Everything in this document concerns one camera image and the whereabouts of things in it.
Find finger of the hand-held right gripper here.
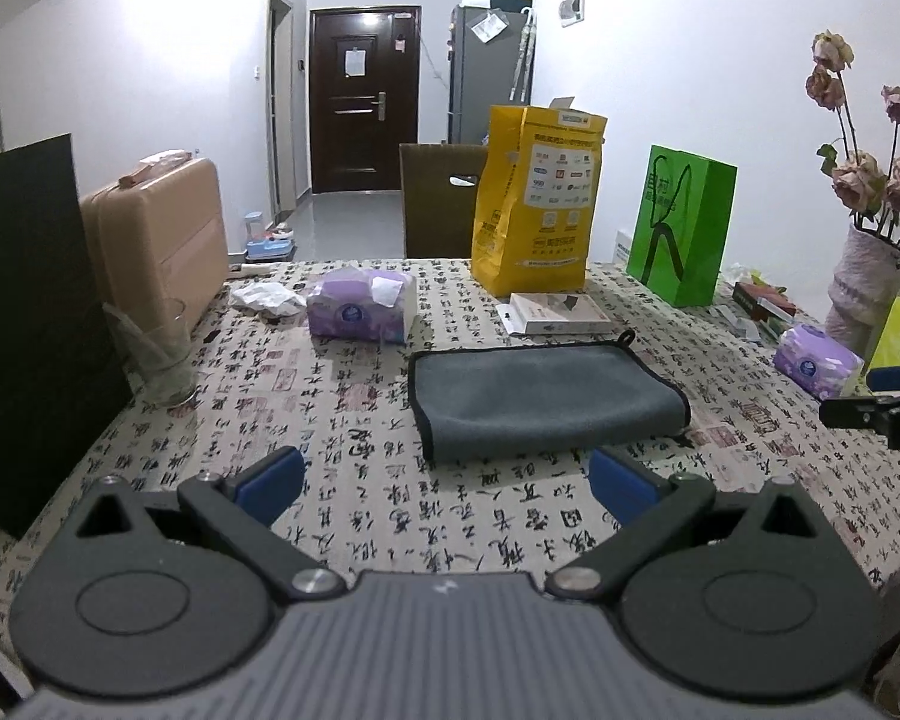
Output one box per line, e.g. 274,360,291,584
820,364,900,452

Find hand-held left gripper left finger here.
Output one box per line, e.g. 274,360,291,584
62,445,346,602

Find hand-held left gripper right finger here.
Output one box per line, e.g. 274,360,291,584
544,447,856,602

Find grey towel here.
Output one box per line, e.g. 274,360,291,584
407,330,692,465

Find purple tissue pack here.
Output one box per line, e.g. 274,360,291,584
305,271,418,347
772,323,866,401

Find white textured vase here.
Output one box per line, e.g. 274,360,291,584
825,223,900,357

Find stack of books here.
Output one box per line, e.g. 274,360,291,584
731,279,799,340

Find calligraphy print tablecloth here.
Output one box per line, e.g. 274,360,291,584
0,258,900,659

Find clear glass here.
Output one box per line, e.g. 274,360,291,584
103,298,199,407

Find crumpled white tissue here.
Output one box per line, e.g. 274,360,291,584
229,280,308,320

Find white flat box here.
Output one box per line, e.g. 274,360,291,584
496,292,616,338

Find blue white container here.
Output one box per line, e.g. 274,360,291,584
243,211,296,263

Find dried pink roses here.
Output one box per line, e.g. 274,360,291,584
805,31,900,250

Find green paper bag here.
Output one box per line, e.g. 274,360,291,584
626,144,738,308

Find beige suitcase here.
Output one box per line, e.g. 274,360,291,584
79,152,230,346

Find black paper bag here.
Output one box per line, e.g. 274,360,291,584
0,133,134,540

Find yellow paper bag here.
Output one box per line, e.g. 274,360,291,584
470,103,609,296

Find dark brown door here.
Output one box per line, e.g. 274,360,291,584
308,6,423,194

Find grey refrigerator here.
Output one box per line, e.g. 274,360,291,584
448,2,535,145

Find white umbrella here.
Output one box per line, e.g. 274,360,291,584
507,6,536,106

